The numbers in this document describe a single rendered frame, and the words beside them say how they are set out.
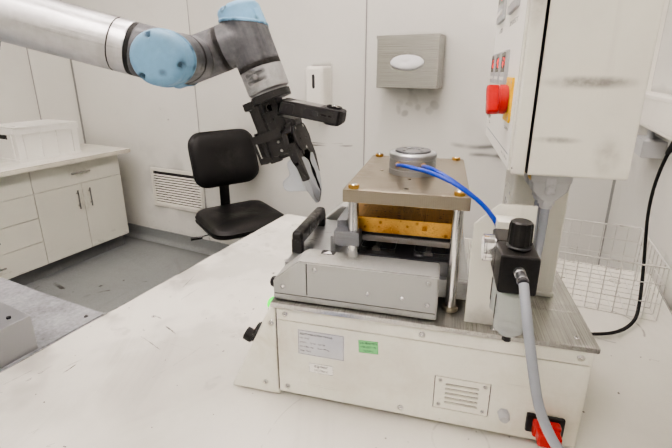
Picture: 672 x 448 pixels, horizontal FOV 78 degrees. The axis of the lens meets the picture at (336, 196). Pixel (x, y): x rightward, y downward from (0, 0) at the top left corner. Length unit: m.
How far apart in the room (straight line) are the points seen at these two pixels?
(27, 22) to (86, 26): 0.07
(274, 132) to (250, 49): 0.14
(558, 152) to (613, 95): 0.08
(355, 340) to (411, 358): 0.09
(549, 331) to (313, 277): 0.34
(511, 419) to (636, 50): 0.51
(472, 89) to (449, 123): 0.19
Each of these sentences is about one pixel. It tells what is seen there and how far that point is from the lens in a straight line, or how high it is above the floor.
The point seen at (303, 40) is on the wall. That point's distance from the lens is 2.47.
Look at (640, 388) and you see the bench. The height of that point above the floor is 0.75.
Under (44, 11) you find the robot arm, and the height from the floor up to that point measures 1.35.
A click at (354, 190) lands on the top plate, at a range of 0.60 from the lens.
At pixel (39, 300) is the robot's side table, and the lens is 1.24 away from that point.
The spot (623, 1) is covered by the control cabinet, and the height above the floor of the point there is 1.34.
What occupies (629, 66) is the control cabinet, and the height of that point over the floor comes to 1.28.
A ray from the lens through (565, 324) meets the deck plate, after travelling 0.70.
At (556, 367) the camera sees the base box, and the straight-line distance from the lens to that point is 0.68.
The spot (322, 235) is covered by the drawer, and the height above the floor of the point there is 0.97.
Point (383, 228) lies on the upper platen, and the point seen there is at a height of 1.04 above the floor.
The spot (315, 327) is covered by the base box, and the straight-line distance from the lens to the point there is 0.67.
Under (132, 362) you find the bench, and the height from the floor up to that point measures 0.75.
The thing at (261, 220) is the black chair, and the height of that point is 0.49.
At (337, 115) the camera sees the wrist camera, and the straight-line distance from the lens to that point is 0.71.
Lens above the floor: 1.27
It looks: 17 degrees down
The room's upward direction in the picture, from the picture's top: straight up
